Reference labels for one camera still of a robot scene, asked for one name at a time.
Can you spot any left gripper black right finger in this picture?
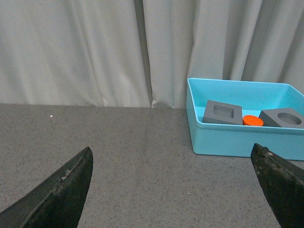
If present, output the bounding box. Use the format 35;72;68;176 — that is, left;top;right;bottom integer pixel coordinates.
250;143;304;228

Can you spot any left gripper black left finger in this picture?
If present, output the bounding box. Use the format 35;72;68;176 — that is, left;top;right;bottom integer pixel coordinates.
0;147;93;228

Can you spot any gray block with round recess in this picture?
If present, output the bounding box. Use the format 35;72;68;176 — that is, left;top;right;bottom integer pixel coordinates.
259;108;304;129

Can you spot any orange cylindrical canister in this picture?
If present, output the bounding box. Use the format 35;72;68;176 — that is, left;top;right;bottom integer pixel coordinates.
243;115;264;126

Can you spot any gray block with square recess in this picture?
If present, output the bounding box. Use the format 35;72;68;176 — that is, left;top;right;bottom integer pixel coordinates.
202;100;243;125

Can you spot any light blue plastic box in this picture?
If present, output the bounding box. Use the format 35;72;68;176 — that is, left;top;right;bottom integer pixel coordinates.
186;78;304;161

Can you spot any white pleated curtain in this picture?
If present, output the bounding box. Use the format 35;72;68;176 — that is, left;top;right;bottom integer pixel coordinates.
0;0;304;108

